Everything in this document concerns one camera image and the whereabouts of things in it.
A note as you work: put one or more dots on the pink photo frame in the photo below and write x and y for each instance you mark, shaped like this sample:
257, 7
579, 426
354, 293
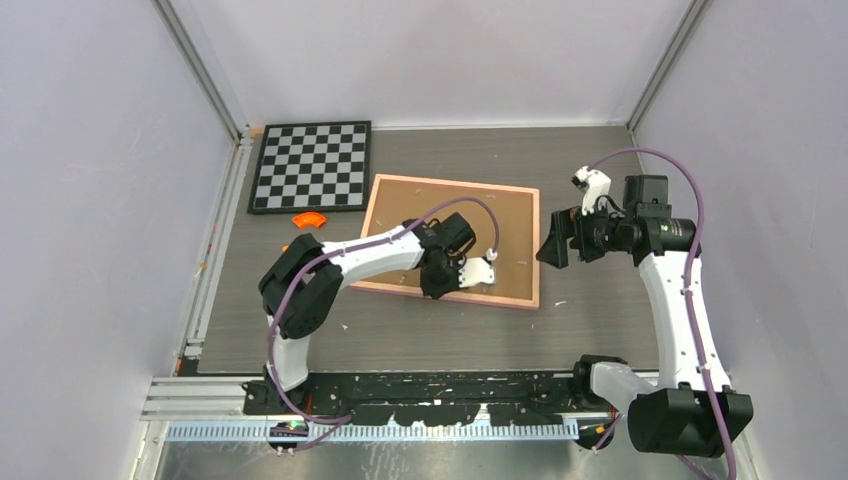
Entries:
534, 265

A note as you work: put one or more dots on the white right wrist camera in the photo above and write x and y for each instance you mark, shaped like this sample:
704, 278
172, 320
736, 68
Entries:
594, 186

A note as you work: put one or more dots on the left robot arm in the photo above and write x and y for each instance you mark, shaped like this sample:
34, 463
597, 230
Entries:
300, 288

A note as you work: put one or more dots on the orange curved plastic piece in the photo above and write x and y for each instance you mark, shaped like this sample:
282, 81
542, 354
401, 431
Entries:
305, 220

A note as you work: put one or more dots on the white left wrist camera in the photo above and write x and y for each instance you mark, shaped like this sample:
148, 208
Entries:
478, 270

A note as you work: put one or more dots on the black white checkerboard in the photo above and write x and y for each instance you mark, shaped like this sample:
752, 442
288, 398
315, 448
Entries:
320, 166

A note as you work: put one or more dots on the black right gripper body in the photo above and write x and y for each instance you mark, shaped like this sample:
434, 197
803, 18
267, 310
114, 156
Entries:
597, 232

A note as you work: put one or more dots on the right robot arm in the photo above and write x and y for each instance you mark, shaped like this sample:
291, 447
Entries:
692, 409

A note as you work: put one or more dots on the aluminium front rail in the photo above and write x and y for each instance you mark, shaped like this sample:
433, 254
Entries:
194, 397

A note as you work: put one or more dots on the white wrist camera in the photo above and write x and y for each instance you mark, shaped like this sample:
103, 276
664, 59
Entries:
478, 270
594, 186

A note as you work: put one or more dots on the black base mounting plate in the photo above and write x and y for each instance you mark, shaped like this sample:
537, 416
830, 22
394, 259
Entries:
510, 398

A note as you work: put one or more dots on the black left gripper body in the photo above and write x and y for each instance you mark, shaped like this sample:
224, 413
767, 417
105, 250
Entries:
443, 277

